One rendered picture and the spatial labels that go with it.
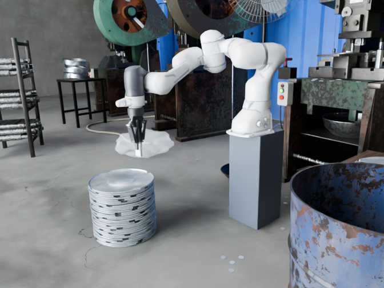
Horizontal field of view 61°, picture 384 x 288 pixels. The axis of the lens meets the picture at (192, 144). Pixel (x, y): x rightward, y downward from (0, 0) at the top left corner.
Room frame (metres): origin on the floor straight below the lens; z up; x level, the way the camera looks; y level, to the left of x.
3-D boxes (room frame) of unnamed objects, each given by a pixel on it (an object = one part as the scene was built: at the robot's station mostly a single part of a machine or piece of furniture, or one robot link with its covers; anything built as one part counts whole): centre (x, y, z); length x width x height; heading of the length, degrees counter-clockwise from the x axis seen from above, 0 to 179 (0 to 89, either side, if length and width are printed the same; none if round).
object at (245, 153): (1.48, -0.30, 0.23); 0.18 x 0.18 x 0.45; 40
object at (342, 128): (1.91, -0.96, 0.36); 0.34 x 0.34 x 0.10
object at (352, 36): (1.91, -0.96, 0.86); 0.20 x 0.16 x 0.05; 34
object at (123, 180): (1.38, 0.32, 0.25); 0.29 x 0.29 x 0.01
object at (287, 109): (2.21, -0.93, 0.45); 0.92 x 0.12 x 0.90; 124
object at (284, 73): (2.04, -0.60, 0.62); 0.10 x 0.06 x 0.20; 34
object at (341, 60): (1.81, -0.81, 0.72); 0.25 x 0.14 x 0.14; 124
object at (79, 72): (4.01, 1.34, 0.40); 0.45 x 0.40 x 0.79; 46
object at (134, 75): (1.53, 0.23, 0.69); 0.18 x 0.10 x 0.13; 134
